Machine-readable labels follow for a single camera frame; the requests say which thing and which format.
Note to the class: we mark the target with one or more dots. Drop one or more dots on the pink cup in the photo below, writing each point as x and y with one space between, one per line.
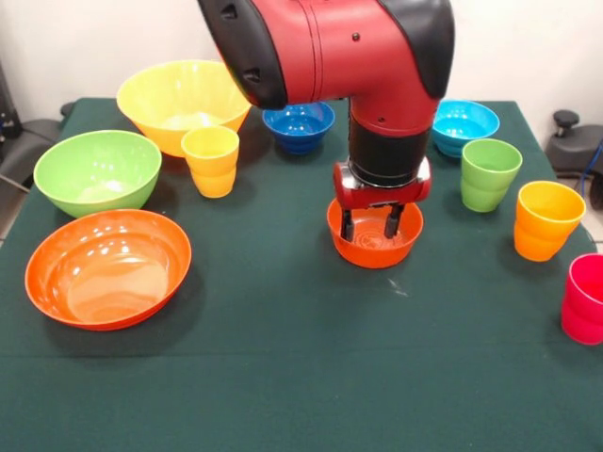
584 306

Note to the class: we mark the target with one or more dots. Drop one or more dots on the green cup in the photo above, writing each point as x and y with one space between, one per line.
487 183

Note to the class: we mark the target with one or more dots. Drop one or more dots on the green bowl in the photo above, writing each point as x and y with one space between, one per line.
96 174

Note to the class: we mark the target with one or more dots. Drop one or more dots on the orange cup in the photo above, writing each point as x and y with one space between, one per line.
542 230

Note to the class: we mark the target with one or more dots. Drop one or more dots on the dark blue bowl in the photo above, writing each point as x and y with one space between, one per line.
297 132

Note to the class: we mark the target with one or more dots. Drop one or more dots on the grey base foot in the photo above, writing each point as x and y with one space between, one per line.
570 150
28 150

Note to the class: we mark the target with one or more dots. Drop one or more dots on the large shallow orange bowl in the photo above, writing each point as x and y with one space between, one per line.
108 282

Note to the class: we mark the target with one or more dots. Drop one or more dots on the light blue bowl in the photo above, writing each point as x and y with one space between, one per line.
466 129

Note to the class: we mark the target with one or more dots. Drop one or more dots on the large yellow bowl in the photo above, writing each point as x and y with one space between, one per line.
174 99

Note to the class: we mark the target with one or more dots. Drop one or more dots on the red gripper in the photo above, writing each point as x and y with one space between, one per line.
367 195

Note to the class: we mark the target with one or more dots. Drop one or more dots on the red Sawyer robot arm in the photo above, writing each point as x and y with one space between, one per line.
330 47

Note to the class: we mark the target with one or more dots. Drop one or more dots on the small orange bowl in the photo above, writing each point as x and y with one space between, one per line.
372 256

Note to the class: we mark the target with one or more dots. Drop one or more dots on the dark green tablecloth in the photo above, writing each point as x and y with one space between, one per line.
301 376

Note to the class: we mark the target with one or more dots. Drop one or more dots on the yellow cup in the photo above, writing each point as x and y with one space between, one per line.
212 169

